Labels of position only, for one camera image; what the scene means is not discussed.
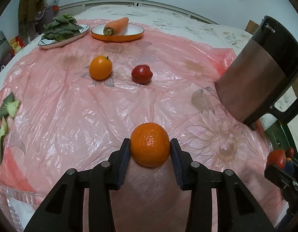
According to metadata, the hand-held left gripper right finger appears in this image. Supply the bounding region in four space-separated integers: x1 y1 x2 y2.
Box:
170 139 276 232

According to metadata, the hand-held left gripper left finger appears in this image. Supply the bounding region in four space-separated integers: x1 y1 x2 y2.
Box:
23 138 131 232

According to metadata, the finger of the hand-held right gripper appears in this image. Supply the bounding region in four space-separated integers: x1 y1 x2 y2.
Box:
264 164 297 195
284 158 298 186

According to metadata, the red tomato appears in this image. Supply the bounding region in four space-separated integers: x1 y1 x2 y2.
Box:
267 149 286 168

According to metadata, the orange citrus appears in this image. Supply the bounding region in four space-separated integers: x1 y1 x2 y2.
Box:
130 122 170 168

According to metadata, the green rectangular tray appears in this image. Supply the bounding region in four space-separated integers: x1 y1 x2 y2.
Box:
264 115 298 155

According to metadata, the pink plastic sheet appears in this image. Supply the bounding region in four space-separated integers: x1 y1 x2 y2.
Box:
0 19 285 232

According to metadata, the dark red apple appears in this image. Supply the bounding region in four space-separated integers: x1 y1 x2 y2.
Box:
131 64 153 84

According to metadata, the black and steel electric kettle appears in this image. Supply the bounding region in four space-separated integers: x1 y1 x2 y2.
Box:
215 16 298 131

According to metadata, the yellow persimmon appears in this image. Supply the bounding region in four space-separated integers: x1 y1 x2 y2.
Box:
89 55 113 81

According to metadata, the orange rimmed plate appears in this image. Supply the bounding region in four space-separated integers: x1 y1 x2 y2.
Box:
91 23 145 43

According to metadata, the carrot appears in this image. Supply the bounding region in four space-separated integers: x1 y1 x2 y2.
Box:
103 17 129 37

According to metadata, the white plate dark rim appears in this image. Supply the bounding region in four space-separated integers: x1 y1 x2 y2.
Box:
38 24 90 50

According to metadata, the brown cardboard box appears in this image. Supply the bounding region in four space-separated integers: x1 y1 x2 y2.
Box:
245 20 260 33

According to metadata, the white floral bedsheet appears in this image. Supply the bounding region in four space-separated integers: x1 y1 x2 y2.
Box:
0 5 298 232

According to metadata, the green leafy vegetable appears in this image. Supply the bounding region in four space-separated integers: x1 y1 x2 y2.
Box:
43 14 83 41

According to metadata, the red and yellow box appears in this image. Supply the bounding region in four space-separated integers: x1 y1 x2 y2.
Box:
9 36 26 54

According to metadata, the grey printed bag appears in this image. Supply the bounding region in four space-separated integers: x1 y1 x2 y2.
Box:
0 30 13 76

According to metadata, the olive hanging clothing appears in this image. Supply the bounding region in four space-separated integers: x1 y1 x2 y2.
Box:
18 0 46 37

